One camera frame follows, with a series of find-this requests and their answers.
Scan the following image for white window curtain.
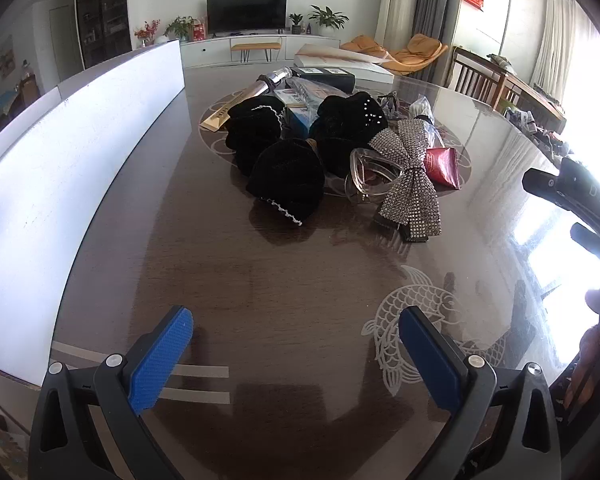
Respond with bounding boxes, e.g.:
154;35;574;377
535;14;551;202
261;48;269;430
530;0;583;92

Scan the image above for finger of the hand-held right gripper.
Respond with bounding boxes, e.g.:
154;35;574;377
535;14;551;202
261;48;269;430
570;222;600;278
522;167;566;208

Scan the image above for white patterned curtain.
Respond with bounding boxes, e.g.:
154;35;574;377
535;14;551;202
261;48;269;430
382;0;423;53

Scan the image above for dark clear plastic packet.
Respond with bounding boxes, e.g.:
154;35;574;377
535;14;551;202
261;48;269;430
287;77;332;107

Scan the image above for black velvet scrunchie pearl trim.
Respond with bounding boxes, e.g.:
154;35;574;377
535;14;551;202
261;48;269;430
224;96;286;177
246;139;326;227

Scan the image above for clear bag of cotton swabs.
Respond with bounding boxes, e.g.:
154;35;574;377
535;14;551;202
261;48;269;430
407;96;448;151

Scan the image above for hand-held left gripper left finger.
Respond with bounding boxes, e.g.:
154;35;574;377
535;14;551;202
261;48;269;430
28;305;196;480

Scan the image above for patterned clothing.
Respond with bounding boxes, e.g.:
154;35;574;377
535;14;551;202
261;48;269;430
562;327;600;426

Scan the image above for clear plastic hair claw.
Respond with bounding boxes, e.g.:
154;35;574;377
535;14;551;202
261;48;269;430
344;147;402;206

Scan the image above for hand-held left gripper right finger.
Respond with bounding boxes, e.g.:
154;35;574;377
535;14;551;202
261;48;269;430
398;305;563;480

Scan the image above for rhinestone bow hair clip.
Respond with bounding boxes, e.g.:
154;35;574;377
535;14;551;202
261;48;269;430
365;119;443;243

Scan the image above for green potted plant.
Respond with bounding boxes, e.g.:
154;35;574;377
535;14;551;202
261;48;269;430
165;16;197;42

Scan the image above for dark glass display cabinet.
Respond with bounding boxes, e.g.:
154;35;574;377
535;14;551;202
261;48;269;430
75;0;132;68

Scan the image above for white television cabinet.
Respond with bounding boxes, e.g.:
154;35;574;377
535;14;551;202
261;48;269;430
180;34;341;68

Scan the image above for orange lounge chair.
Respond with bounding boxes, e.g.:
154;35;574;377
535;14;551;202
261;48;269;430
340;33;448;77

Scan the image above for black printed box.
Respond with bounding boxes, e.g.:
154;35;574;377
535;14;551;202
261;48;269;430
290;66;356;95

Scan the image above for pile of assorted clutter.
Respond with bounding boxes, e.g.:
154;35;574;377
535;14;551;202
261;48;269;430
505;105;573;161

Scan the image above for gold cosmetic tube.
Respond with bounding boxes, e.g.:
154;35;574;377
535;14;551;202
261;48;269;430
200;66;296;133

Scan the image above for white box with orange lid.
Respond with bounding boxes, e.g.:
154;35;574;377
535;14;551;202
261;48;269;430
294;43;396;85

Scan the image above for wooden dining chair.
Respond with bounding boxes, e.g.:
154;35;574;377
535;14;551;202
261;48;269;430
450;47;506;102

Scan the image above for black velvet scrunchie rhinestone dots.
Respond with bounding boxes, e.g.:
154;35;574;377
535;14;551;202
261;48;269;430
309;91;388;178

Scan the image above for red flowers in vase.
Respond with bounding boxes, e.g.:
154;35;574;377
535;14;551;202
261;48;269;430
134;20;161;47

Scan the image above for large leafy potted plant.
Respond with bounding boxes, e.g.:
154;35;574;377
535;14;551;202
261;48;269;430
308;5;349;37

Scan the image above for black television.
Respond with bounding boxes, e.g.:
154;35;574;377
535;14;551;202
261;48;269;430
206;0;288;37

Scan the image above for grey curtain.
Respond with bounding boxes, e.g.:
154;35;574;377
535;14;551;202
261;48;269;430
411;0;447;51

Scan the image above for blue and white toothpaste box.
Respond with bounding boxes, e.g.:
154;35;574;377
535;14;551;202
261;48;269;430
274;87;321;138

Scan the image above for red foil packet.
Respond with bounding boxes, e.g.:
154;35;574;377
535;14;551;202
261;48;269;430
424;146;463;192

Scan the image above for orange bench with hairpin legs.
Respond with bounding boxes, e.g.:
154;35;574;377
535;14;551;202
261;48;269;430
230;41;282;64

